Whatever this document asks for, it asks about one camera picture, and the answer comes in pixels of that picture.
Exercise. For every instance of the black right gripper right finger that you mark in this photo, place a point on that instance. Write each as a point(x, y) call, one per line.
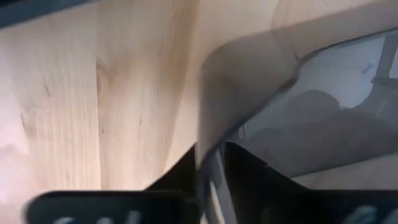
point(248, 174)

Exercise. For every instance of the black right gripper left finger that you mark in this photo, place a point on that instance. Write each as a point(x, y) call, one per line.
point(182, 174)

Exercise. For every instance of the dark grey plastic basket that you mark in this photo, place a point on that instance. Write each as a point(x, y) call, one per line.
point(248, 77)

